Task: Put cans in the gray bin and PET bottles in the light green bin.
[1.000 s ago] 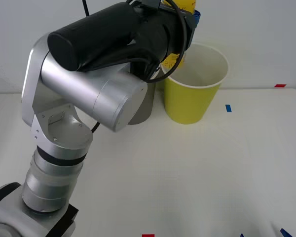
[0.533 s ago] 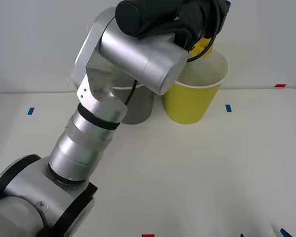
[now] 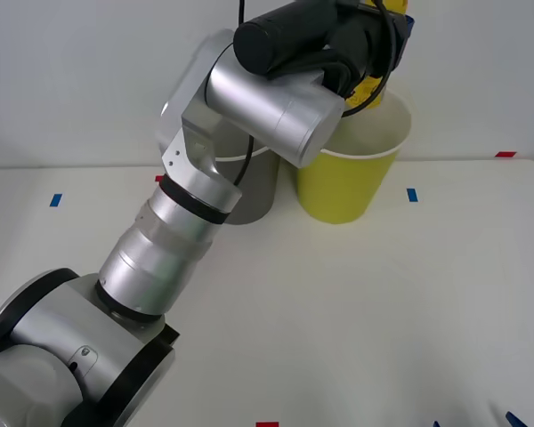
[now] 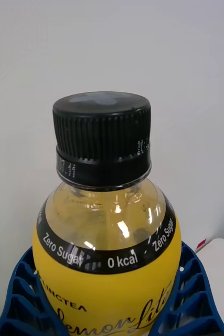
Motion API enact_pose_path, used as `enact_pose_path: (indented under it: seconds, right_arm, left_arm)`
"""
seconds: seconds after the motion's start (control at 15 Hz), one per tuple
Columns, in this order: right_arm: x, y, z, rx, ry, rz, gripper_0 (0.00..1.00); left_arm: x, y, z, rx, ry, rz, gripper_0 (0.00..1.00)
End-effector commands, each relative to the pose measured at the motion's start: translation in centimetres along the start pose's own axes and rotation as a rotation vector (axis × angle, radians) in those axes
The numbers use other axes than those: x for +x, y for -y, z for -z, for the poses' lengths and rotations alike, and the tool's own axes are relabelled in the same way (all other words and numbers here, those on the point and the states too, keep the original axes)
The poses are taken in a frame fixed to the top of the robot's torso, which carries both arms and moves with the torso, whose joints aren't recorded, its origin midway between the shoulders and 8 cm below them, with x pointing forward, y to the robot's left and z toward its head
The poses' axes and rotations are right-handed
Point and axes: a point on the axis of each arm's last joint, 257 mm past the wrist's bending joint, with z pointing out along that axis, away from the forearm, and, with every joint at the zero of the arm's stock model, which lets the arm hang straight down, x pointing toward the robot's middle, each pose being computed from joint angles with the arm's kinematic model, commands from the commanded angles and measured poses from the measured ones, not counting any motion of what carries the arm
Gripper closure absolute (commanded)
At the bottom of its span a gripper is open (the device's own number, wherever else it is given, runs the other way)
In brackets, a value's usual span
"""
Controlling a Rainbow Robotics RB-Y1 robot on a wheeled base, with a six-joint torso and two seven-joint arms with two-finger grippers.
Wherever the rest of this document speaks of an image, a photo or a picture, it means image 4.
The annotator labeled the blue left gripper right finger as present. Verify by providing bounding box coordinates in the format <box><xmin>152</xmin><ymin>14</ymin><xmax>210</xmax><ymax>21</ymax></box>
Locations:
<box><xmin>147</xmin><ymin>241</ymin><xmax>224</xmax><ymax>336</ymax></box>

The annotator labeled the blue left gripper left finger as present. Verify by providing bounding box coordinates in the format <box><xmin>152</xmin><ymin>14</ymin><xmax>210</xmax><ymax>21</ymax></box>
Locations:
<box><xmin>0</xmin><ymin>246</ymin><xmax>71</xmax><ymax>336</ymax></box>

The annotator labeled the yellow bottle with black cap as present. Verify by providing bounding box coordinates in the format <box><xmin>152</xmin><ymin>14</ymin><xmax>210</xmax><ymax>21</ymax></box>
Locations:
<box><xmin>32</xmin><ymin>91</ymin><xmax>183</xmax><ymax>336</ymax></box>

